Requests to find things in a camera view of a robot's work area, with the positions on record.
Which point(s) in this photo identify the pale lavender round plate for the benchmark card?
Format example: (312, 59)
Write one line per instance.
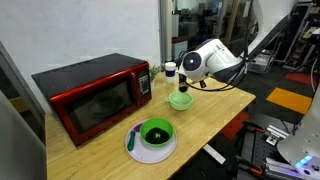
(146, 155)

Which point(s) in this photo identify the red black microwave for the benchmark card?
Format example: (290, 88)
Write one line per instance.
(93, 100)

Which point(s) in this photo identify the white flat bar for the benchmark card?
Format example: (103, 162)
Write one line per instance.
(215, 154)

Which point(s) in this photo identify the beige ladle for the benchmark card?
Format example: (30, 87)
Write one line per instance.
(182, 88)

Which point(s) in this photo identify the grey blurred panel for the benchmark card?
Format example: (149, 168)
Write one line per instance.
(20, 150)

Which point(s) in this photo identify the green bowl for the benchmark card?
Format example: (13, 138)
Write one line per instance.
(146, 126)

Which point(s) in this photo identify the white paper cup blue band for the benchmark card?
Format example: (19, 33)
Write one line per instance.
(170, 75)

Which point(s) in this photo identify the cluttered equipment rack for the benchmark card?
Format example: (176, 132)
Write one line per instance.
(301, 43)

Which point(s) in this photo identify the metal wheeled cart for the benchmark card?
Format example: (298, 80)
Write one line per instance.
(263, 63)

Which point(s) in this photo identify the small green potted plant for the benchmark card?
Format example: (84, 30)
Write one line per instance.
(154, 71)

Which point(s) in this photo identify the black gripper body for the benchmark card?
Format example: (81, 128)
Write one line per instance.
(202, 83)

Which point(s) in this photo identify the black optical breadboard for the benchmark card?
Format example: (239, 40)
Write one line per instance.
(256, 150)

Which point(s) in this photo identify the purple utensil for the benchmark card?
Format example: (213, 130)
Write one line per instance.
(137, 126)

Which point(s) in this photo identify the light green pot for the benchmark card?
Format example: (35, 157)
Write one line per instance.
(180, 101)

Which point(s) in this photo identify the grey slanted metal post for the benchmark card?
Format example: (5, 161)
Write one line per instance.
(20, 86)

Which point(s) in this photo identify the dark brown bean pile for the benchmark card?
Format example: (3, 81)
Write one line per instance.
(156, 136)

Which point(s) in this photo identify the silver metal bracket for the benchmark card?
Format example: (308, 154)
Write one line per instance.
(276, 135)

